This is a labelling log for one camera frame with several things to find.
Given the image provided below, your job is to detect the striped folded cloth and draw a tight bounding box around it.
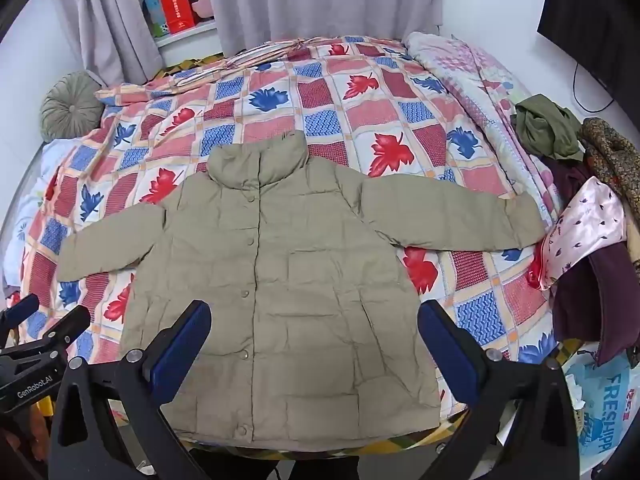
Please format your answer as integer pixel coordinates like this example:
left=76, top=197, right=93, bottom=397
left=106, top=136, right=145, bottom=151
left=165, top=36, right=321, bottom=86

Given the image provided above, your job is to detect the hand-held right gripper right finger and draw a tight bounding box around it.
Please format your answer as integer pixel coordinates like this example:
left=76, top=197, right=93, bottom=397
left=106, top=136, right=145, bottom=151
left=417, top=299, right=596, bottom=480

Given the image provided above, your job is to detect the black television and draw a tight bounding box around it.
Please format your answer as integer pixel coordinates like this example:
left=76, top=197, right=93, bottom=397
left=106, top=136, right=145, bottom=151
left=537, top=0, right=640, bottom=96

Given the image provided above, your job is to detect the white windowsill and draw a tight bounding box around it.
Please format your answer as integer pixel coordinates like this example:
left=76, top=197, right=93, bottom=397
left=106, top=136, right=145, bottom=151
left=155, top=20, right=221, bottom=50

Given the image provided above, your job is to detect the pink satin cloth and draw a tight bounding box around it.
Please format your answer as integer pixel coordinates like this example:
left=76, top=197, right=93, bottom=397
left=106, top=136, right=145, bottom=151
left=539, top=176, right=628, bottom=291

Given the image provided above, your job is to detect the olive green garment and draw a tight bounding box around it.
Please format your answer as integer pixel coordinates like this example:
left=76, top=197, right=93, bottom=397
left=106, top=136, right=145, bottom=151
left=515, top=94, right=585, bottom=162

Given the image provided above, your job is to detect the blue white plastic bag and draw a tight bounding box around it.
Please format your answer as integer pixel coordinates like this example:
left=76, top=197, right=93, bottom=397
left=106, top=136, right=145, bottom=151
left=562, top=345, right=640, bottom=461

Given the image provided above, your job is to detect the khaki puffer jacket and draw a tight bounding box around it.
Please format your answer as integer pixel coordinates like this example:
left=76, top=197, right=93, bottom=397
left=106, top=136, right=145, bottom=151
left=56, top=130, right=547, bottom=450

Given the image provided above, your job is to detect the light blue carton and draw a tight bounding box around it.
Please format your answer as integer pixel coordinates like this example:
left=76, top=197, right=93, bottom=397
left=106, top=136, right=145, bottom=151
left=137, top=0, right=168, bottom=38

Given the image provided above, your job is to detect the black cable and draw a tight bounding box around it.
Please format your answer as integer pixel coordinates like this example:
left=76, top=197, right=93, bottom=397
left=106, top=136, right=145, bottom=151
left=572, top=60, right=615, bottom=111

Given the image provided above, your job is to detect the red box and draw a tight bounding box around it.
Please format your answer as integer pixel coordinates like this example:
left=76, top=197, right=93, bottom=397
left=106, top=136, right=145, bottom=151
left=156, top=0, right=198, bottom=35

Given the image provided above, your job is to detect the pink floral quilt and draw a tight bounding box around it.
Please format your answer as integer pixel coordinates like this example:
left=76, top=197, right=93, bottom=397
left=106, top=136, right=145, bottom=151
left=404, top=31, right=561, bottom=231

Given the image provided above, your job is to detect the brown patterned garment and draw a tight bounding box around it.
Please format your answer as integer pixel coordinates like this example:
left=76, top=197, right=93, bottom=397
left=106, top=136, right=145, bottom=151
left=580, top=117, right=640, bottom=221

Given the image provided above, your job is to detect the dark purple garment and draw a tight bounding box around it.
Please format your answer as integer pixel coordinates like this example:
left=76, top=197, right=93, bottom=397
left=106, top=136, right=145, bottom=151
left=542, top=157, right=640, bottom=366

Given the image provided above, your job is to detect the leaf patterned checked quilt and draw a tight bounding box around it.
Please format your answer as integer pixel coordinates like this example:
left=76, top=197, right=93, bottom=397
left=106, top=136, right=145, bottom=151
left=15, top=35, right=566, bottom=441

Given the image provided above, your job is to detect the round green pleated cushion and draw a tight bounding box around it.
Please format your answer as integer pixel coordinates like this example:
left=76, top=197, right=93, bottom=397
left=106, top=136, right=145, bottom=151
left=40, top=71, right=106, bottom=142

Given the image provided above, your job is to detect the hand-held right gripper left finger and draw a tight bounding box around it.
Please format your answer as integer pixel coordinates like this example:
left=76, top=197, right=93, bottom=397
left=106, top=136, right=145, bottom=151
left=47, top=300, right=213, bottom=480

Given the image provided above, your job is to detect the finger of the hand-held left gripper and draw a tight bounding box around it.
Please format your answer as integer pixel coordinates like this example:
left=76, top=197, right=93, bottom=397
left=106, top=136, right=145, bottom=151
left=17, top=305, right=92, bottom=358
left=0, top=293, right=41, bottom=332

